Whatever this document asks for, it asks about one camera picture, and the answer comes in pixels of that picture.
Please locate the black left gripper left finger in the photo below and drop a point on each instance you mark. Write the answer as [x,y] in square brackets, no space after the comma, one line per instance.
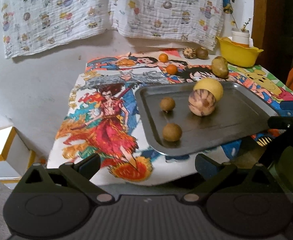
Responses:
[68,178]

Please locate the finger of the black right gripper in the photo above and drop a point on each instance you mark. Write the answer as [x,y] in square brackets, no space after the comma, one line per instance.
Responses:
[291,104]

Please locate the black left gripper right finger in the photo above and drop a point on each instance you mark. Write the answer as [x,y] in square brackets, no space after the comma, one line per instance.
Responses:
[226,177]

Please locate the small brown round fruit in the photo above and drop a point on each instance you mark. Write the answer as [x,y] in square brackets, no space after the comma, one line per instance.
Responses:
[172,132]

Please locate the striped beige passion fruit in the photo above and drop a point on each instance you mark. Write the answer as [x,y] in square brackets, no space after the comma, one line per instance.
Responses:
[201,102]

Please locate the yellow lemon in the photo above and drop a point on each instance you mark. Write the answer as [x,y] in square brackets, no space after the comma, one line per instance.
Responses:
[212,85]

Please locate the brown kiwi fruit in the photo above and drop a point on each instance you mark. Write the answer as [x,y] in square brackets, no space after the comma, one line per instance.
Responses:
[201,53]

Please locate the colourful anime poster mat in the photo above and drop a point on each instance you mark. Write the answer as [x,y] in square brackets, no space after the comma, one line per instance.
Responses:
[103,118]

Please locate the grey metal tray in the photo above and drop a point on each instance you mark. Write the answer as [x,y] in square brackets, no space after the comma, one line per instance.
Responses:
[238,114]

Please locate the white yellow box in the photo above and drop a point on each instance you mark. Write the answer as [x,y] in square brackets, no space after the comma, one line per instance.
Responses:
[15,157]

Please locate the yellow plastic bowl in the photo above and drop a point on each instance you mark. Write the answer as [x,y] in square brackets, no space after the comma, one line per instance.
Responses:
[238,55]

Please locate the brown potato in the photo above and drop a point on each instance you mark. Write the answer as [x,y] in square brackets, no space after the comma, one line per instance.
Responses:
[219,67]

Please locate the white cup with twigs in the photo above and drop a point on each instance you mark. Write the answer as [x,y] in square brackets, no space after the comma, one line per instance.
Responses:
[241,36]

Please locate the small orange mandarin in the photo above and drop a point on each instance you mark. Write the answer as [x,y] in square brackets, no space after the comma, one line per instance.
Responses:
[163,58]
[171,69]

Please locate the white printed muslin blanket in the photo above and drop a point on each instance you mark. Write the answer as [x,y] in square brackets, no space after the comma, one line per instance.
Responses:
[33,26]

